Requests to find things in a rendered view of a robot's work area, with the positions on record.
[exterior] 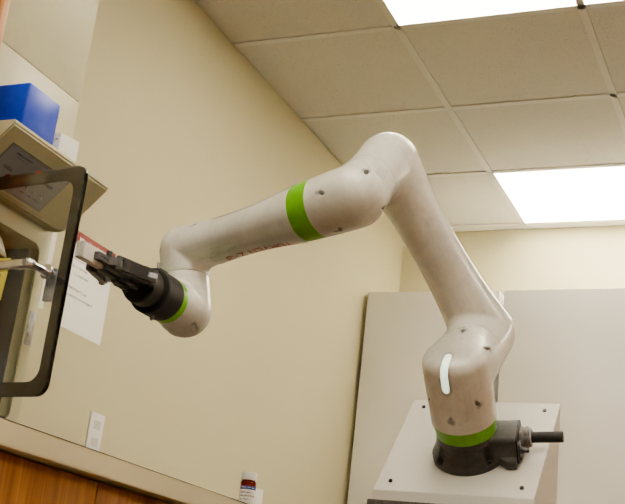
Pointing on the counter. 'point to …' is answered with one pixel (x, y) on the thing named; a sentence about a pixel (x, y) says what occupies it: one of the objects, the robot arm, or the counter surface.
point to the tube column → (53, 38)
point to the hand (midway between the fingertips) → (90, 254)
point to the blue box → (24, 108)
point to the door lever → (22, 266)
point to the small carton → (66, 145)
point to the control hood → (1, 134)
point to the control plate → (14, 163)
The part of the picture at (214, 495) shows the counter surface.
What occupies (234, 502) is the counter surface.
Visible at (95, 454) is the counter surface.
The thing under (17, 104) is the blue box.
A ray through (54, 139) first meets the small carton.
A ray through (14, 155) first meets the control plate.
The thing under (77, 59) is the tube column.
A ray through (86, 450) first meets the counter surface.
